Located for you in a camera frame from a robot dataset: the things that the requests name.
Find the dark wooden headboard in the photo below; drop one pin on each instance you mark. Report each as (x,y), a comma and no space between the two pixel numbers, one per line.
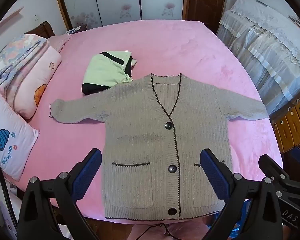
(43,28)

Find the person's pink pants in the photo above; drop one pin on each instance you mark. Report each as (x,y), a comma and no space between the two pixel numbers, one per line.
(187,230)

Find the pink bed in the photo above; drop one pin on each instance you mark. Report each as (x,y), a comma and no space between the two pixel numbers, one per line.
(190,55)

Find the green and black folded garment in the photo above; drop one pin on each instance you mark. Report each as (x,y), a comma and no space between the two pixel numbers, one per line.
(102,70)

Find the brown wooden door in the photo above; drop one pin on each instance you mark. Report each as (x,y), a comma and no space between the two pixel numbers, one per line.
(207,2)

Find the white lace furniture cover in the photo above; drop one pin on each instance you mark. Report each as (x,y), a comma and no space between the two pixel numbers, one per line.
(265,45)

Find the blue floral folded blanket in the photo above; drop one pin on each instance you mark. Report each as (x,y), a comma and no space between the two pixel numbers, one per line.
(12,52)

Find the wooden drawer cabinet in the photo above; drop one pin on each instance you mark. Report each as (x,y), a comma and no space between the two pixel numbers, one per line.
(290,125)

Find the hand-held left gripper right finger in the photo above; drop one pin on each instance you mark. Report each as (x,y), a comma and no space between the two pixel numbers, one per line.
(215,175)

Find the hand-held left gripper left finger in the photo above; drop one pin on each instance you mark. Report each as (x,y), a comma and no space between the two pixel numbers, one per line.
(90,170)

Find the wooden nightstand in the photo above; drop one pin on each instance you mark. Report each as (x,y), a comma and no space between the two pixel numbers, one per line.
(76,30)

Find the pink flower pillow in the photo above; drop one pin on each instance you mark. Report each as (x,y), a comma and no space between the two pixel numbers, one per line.
(32,85)

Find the plain pink pillow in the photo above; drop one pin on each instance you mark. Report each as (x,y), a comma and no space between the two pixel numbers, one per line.
(58,41)

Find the grey knit cardigan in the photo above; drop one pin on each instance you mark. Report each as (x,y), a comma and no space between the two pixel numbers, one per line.
(140,130)

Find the white pillow with blue bag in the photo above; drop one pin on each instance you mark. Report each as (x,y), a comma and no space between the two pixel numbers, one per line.
(12,135)

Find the blue plastic object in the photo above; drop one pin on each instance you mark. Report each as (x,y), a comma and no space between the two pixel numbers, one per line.
(237,232)

